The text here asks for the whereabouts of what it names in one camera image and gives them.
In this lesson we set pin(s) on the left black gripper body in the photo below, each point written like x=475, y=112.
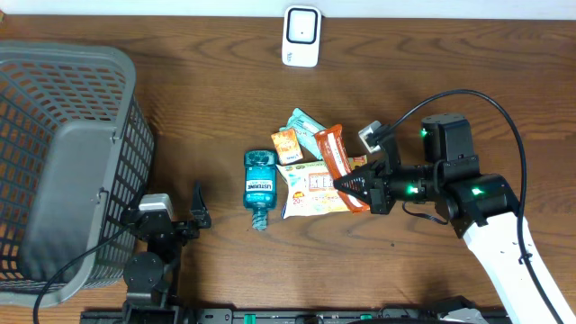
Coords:
x=180, y=229

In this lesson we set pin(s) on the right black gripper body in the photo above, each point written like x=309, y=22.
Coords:
x=409, y=183

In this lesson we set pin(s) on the red Top snack bar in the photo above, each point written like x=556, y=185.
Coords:
x=332, y=149

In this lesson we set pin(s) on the large yellow white snack bag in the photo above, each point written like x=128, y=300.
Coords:
x=310, y=190

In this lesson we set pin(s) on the teal mouthwash bottle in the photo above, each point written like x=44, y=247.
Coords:
x=260, y=195

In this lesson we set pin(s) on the mint green wipes pack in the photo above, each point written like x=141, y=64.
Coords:
x=305, y=128

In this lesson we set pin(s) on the small orange snack pack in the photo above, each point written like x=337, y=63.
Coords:
x=287, y=146

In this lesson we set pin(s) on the grey plastic shopping basket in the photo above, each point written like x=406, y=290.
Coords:
x=75, y=151

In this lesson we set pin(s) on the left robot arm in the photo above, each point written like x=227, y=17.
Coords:
x=152, y=276

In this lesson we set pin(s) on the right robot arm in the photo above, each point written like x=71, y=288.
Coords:
x=482, y=209

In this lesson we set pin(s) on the white barcode scanner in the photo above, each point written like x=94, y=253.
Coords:
x=301, y=36

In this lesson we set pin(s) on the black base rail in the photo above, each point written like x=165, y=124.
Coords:
x=454, y=310

